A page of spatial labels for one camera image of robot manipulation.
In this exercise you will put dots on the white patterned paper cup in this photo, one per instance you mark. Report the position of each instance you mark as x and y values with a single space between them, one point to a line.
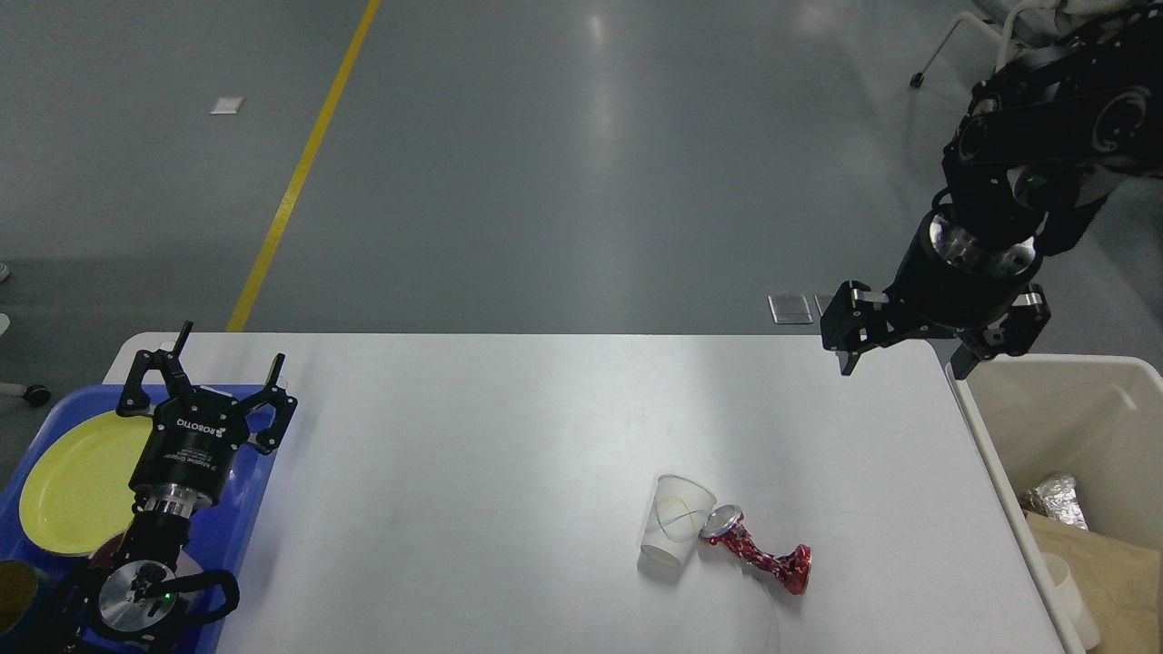
679 509

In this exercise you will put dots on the teal mug yellow inside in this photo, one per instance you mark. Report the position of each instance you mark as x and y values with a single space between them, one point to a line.
25 591

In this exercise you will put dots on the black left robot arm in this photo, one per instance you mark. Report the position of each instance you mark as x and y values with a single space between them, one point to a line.
135 593

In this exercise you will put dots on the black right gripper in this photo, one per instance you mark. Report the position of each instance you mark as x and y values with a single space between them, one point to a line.
947 277

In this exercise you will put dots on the silver floor socket plate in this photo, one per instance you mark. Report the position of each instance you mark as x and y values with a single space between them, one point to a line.
790 309

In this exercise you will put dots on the black caster wheel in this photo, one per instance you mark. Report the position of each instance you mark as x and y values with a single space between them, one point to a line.
34 395

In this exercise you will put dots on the yellow plastic plate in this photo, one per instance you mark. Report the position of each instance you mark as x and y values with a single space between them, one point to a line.
77 496

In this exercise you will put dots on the red foil wrapper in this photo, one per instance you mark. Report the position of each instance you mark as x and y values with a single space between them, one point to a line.
791 570

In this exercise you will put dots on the white floor marker tile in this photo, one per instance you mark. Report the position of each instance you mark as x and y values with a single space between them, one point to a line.
227 106

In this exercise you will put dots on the beige plastic bin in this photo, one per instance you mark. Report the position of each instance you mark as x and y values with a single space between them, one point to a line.
1096 417

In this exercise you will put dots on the white wheeled chair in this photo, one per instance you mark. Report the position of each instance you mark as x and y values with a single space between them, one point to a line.
1000 30

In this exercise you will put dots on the foil piece in bin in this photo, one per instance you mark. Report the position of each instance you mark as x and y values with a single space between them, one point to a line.
1056 498

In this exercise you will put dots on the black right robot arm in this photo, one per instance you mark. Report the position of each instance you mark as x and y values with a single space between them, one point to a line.
1072 108

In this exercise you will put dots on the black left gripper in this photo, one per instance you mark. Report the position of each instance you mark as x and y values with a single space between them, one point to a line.
189 450

